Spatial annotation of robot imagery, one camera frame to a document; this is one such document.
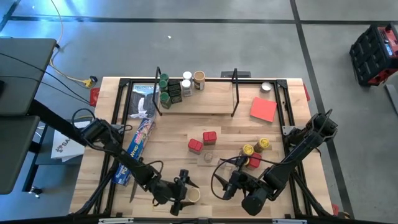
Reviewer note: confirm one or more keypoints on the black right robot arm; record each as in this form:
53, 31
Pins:
292, 155

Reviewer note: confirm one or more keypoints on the black aluminium rig frame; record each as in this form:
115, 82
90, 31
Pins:
123, 82

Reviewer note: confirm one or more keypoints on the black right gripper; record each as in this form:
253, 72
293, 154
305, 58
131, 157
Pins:
236, 185

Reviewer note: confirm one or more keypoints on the yellow-lid dark spice jar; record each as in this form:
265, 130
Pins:
247, 150
263, 144

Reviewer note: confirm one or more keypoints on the black box at table edge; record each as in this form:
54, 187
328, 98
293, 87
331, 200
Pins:
244, 74

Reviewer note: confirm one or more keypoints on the grey slab on floor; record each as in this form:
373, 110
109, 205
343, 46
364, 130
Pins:
393, 99

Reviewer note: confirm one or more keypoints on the white-lid bagel seasoning jar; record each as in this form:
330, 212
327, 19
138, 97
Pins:
187, 75
186, 85

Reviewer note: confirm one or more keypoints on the silver bracket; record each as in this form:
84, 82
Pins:
115, 221
289, 221

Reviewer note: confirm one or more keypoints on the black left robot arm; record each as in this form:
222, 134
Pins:
124, 152

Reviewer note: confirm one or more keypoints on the desk caster wheel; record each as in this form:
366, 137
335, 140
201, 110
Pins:
35, 191

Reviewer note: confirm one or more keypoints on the red square paper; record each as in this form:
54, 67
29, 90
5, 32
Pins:
263, 109

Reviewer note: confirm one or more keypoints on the black support beam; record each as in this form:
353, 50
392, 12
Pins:
56, 123

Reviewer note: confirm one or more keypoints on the red table clamp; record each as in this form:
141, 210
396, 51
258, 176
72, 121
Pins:
94, 96
306, 92
335, 209

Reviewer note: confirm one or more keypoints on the green-lid oregano glass jar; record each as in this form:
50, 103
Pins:
164, 76
165, 99
163, 84

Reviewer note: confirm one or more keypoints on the blue plastic wrap box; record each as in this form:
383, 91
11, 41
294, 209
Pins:
138, 146

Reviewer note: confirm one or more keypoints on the black and red toolbox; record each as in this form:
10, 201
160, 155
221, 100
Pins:
370, 56

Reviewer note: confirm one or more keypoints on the small round silver tin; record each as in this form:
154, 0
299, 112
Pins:
266, 87

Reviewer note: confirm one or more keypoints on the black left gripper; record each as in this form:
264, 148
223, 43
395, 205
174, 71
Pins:
179, 194

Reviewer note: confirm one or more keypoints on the grey desk top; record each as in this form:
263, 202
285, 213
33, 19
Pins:
31, 49
15, 155

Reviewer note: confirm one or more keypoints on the wooden shelf with black frame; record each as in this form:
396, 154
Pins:
214, 99

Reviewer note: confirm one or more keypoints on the dark blue desk leg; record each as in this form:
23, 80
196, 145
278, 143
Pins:
31, 168

